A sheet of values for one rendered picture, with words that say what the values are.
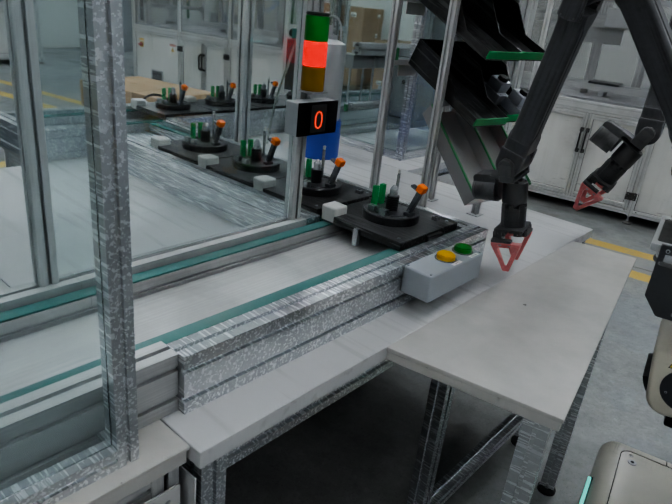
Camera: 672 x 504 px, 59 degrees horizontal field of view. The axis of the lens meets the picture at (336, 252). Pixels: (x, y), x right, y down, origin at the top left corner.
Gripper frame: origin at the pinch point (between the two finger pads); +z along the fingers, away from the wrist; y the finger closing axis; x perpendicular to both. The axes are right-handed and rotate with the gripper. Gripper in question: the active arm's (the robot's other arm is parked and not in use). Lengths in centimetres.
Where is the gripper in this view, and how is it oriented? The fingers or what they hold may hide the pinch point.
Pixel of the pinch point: (510, 261)
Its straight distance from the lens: 148.8
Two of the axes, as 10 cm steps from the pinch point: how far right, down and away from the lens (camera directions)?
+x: 8.7, 1.2, -4.7
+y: -4.8, 2.7, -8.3
